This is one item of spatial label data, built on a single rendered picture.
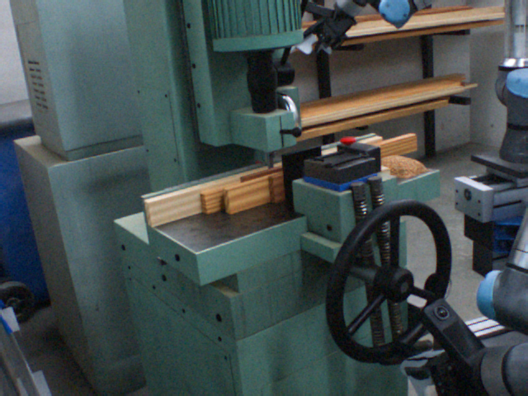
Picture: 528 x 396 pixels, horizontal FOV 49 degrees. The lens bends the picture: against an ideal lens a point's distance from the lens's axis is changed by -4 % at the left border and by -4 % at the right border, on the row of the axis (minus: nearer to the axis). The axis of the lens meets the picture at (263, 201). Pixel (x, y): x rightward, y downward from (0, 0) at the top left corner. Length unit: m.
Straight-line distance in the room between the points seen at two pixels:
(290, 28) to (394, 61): 3.46
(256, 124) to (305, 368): 0.49
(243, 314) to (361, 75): 3.42
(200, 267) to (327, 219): 0.23
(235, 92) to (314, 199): 0.32
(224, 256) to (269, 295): 0.13
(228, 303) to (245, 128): 0.36
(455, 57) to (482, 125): 0.61
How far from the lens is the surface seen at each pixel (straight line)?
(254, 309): 1.09
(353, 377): 1.33
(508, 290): 0.92
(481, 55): 5.11
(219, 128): 1.26
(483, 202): 1.62
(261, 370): 1.16
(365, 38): 3.71
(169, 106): 1.33
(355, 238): 0.93
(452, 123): 5.10
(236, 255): 1.03
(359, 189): 1.02
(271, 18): 1.11
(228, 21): 1.12
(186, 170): 1.34
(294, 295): 1.14
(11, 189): 2.81
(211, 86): 1.24
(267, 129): 1.16
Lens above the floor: 1.28
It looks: 18 degrees down
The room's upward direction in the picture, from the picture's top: 6 degrees counter-clockwise
